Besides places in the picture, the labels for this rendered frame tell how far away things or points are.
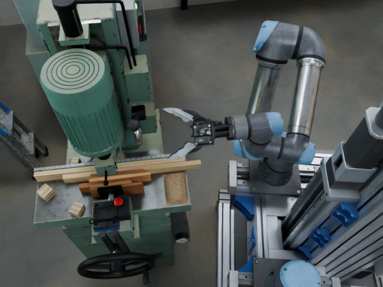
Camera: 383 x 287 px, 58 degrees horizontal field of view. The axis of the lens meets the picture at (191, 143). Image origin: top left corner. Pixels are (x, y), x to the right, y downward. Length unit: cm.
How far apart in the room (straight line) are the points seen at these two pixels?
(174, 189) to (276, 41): 66
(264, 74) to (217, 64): 184
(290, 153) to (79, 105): 64
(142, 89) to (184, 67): 181
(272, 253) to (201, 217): 88
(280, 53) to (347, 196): 52
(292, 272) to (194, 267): 111
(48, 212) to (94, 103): 62
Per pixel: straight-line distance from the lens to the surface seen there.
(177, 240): 156
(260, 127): 103
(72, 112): 98
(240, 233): 209
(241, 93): 292
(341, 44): 362
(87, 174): 144
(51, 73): 99
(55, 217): 144
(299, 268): 122
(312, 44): 127
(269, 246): 155
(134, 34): 124
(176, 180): 138
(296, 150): 113
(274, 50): 127
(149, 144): 164
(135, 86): 128
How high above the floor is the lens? 217
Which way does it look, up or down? 57 degrees down
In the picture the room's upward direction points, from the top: 2 degrees clockwise
